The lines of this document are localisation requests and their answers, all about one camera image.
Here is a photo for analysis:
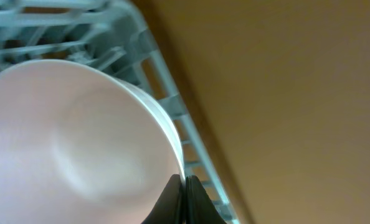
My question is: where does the pink shallow bowl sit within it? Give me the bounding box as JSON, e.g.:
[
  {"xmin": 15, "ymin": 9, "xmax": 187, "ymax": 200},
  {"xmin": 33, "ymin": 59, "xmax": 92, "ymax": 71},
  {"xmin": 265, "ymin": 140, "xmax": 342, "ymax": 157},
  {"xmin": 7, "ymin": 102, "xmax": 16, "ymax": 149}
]
[{"xmin": 0, "ymin": 60, "xmax": 184, "ymax": 224}]

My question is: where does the grey dishwasher rack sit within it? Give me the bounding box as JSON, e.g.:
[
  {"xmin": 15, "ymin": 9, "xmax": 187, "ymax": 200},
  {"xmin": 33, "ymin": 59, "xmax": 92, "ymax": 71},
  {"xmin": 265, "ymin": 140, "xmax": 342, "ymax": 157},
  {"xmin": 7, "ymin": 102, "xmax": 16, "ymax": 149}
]
[{"xmin": 0, "ymin": 0, "xmax": 239, "ymax": 223}]

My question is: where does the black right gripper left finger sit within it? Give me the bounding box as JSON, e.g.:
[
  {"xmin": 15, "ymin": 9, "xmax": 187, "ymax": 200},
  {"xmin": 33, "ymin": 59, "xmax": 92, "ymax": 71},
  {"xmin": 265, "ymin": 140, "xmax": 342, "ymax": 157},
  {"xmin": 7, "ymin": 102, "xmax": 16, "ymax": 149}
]
[{"xmin": 142, "ymin": 174, "xmax": 184, "ymax": 224}]

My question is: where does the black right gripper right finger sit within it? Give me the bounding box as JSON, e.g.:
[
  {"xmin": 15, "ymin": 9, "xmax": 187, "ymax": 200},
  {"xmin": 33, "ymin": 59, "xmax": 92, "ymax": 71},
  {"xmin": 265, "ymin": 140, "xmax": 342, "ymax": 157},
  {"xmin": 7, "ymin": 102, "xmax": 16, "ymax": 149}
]
[{"xmin": 186, "ymin": 175, "xmax": 226, "ymax": 224}]

